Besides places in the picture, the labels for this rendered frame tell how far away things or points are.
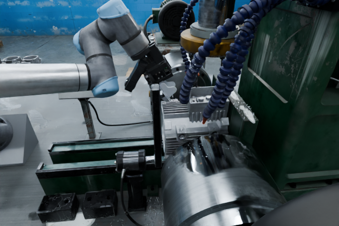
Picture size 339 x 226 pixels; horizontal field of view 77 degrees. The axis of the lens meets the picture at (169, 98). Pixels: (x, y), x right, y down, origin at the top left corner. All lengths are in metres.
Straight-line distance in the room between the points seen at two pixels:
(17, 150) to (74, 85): 0.57
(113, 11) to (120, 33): 0.06
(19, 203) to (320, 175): 0.99
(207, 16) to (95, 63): 0.32
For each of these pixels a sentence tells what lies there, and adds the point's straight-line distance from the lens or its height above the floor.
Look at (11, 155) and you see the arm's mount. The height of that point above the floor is 0.83.
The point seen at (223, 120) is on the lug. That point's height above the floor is 1.09.
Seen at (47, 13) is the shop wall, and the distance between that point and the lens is 6.77.
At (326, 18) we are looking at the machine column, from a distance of 0.56.
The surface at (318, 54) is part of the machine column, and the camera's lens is 0.56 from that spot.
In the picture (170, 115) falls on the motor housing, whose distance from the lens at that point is 0.66.
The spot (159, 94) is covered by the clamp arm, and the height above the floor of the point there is 1.24.
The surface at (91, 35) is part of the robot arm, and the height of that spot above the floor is 1.33.
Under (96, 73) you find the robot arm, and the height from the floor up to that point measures 1.25.
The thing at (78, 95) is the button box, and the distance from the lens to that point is 0.93.
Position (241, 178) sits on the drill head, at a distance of 0.42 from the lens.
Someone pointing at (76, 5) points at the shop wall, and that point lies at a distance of 6.45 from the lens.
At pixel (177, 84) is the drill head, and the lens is 0.88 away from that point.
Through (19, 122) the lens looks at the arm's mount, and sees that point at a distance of 1.10.
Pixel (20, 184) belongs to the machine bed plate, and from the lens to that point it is 1.01.
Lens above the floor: 1.48
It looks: 31 degrees down
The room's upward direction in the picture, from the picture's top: straight up
